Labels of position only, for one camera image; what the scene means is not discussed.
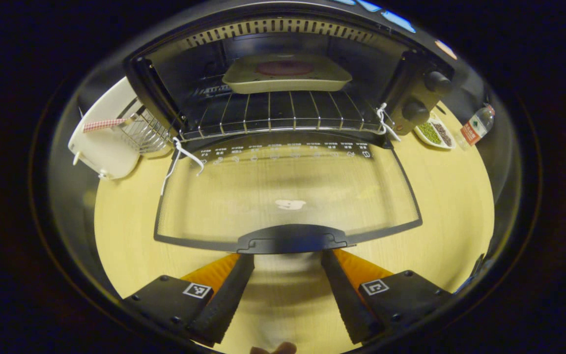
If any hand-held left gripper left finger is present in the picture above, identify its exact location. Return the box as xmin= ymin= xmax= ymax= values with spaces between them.
xmin=123 ymin=253 xmax=255 ymax=347

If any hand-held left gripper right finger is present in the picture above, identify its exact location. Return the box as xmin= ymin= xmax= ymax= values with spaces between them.
xmin=320 ymin=248 xmax=453 ymax=345

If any black electric oven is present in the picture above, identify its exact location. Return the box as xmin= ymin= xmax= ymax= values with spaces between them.
xmin=125 ymin=14 xmax=456 ymax=255

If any pale square plate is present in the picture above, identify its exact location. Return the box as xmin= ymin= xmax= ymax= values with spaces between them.
xmin=222 ymin=53 xmax=353 ymax=94

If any white divided bean dish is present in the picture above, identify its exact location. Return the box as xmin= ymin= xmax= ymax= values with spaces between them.
xmin=414 ymin=112 xmax=457 ymax=150

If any white toaster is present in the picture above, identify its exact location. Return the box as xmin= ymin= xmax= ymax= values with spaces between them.
xmin=68 ymin=76 xmax=142 ymax=180

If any red checkered cloth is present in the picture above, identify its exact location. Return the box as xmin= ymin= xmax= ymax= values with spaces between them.
xmin=83 ymin=118 xmax=127 ymax=133

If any clear bottle with red label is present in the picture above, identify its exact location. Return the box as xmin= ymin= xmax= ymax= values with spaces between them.
xmin=459 ymin=104 xmax=496 ymax=148

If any white string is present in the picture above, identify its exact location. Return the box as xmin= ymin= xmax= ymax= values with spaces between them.
xmin=376 ymin=102 xmax=402 ymax=143
xmin=160 ymin=137 xmax=205 ymax=196

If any metal wire basket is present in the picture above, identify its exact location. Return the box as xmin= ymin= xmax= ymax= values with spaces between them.
xmin=116 ymin=106 xmax=173 ymax=156

